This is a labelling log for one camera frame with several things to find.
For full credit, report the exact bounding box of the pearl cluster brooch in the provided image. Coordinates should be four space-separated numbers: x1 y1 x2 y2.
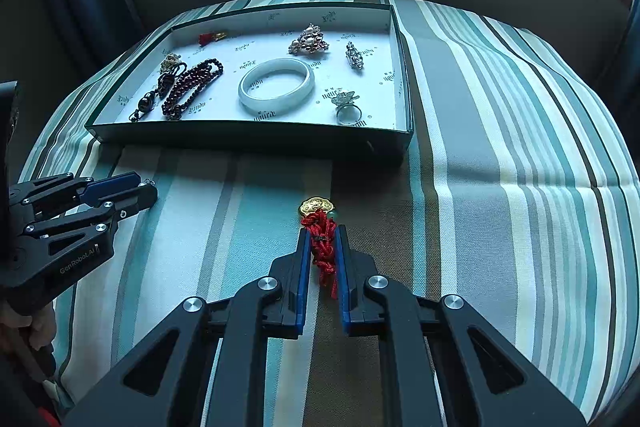
288 23 329 56

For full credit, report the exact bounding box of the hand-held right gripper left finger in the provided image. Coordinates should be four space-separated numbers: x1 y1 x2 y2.
62 227 313 427

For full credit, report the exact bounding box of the dark red bead bracelet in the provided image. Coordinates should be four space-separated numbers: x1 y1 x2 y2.
161 58 224 122

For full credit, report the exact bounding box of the gold chain necklace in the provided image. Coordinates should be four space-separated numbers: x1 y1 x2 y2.
159 53 188 75

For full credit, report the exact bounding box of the striped teal cloth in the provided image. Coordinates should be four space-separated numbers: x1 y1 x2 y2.
20 0 640 427

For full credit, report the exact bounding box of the black bead pendant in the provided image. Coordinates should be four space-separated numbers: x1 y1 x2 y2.
129 66 187 124

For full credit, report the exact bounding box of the long crystal brooch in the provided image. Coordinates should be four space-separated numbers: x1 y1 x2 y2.
345 41 364 70

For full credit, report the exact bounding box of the red knot gold lock charm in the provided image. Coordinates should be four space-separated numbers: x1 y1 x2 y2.
298 195 341 300

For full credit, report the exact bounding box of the person's left hand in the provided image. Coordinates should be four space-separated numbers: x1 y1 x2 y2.
0 294 57 355

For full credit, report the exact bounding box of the white jade bangle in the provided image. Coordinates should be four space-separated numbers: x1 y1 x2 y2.
237 57 317 118

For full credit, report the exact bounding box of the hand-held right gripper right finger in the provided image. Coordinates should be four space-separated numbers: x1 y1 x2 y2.
334 225 588 427

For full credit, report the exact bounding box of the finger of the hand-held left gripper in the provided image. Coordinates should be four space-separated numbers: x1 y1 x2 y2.
9 172 142 219
21 184 159 255

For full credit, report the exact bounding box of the dark green shallow box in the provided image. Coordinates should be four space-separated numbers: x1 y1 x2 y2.
84 2 415 166

